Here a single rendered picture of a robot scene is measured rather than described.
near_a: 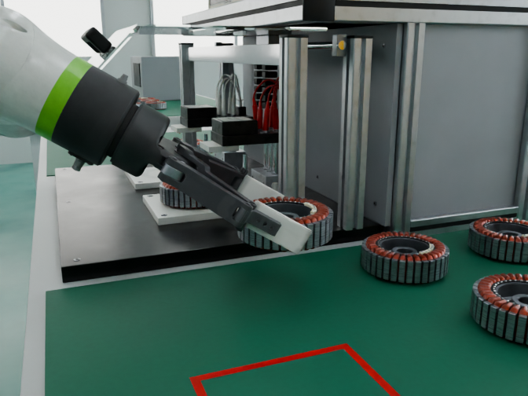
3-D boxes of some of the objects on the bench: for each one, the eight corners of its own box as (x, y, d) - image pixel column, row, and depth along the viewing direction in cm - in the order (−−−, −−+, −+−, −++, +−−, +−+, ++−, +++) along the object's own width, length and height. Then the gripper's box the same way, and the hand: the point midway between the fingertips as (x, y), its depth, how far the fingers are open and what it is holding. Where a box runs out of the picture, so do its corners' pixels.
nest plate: (135, 189, 105) (134, 183, 105) (125, 174, 118) (125, 168, 118) (209, 183, 110) (208, 177, 110) (191, 169, 124) (191, 163, 123)
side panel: (393, 241, 83) (408, 23, 74) (383, 235, 85) (395, 23, 77) (529, 221, 92) (556, 26, 84) (515, 216, 95) (540, 27, 87)
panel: (383, 226, 82) (396, 23, 75) (243, 154, 142) (242, 36, 134) (390, 225, 83) (403, 23, 75) (247, 153, 142) (246, 36, 134)
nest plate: (158, 225, 83) (157, 218, 83) (142, 201, 97) (142, 195, 96) (248, 214, 88) (248, 207, 88) (221, 193, 102) (221, 187, 102)
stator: (507, 355, 51) (511, 320, 50) (451, 303, 62) (453, 273, 61) (612, 346, 52) (619, 312, 52) (540, 297, 63) (544, 267, 62)
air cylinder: (265, 207, 93) (265, 175, 92) (251, 196, 100) (250, 167, 99) (291, 203, 95) (292, 173, 94) (275, 193, 102) (276, 165, 100)
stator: (165, 213, 85) (164, 190, 84) (156, 196, 96) (155, 175, 95) (232, 207, 89) (232, 185, 88) (217, 191, 99) (217, 171, 98)
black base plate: (62, 284, 67) (60, 266, 67) (55, 177, 125) (54, 167, 124) (380, 238, 84) (381, 224, 83) (244, 163, 141) (244, 154, 141)
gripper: (121, 142, 70) (266, 221, 75) (86, 187, 47) (296, 294, 53) (148, 92, 68) (294, 175, 74) (126, 113, 46) (337, 231, 51)
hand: (281, 218), depth 63 cm, fingers closed on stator, 11 cm apart
